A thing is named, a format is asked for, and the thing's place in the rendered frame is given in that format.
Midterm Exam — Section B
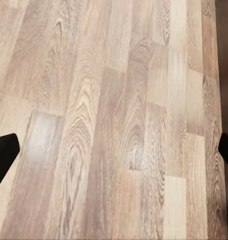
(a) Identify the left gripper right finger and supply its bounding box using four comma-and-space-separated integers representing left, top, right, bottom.
218, 132, 228, 165

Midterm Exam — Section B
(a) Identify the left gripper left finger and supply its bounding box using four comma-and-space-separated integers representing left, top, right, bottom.
0, 133, 20, 184

